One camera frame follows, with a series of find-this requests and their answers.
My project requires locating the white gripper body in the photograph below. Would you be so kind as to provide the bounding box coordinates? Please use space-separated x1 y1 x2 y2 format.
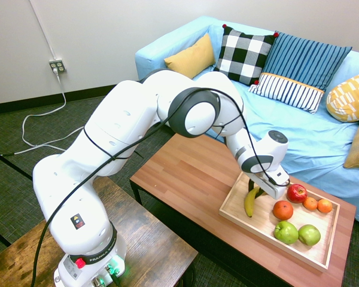
250 172 288 201

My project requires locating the yellow banana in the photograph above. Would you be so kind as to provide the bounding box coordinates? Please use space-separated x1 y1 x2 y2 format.
244 187 261 218

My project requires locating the light wooden tray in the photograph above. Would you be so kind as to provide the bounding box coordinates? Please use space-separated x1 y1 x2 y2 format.
218 170 341 273

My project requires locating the large orange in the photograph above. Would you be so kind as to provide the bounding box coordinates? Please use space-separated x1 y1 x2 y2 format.
272 200 294 221

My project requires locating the red apple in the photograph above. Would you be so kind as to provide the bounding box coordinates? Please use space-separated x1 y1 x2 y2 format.
286 184 308 204

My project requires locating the small orange tangerine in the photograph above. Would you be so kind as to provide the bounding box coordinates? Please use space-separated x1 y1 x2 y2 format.
303 197 318 211
317 199 333 213

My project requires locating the green apple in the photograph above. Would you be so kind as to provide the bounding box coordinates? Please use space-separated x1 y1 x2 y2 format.
297 224 322 247
273 221 299 245

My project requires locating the reddish wooden coffee table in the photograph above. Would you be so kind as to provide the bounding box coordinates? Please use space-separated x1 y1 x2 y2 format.
129 133 357 287

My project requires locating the light blue covered sofa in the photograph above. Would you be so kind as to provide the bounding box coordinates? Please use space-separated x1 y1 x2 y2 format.
134 15 359 228

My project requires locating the white navy striped pillow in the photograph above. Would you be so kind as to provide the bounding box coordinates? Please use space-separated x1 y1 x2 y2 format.
247 72 325 115

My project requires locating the rustic dark wooden table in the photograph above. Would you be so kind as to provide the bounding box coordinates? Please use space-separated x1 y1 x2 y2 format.
0 176 199 287

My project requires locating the yellow white patterned pillow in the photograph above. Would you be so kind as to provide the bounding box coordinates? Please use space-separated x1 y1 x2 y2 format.
325 70 359 123

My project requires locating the black white checkered pillow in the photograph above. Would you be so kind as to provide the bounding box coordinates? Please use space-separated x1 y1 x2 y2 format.
212 23 279 87

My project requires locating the blue striped pillow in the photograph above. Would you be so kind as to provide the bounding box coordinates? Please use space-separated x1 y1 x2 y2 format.
261 30 353 92

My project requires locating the plain yellow pillow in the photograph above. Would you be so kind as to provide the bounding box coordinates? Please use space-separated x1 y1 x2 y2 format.
163 32 217 80

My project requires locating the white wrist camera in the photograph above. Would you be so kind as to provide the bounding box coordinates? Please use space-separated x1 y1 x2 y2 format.
268 168 291 188

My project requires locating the white power cable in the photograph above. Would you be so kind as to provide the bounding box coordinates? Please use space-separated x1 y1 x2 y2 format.
0 67 85 162

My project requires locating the wall power outlet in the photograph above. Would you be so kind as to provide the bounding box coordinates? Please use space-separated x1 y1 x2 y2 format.
48 59 68 74

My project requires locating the white wall cable conduit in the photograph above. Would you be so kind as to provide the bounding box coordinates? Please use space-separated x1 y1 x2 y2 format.
28 0 57 60

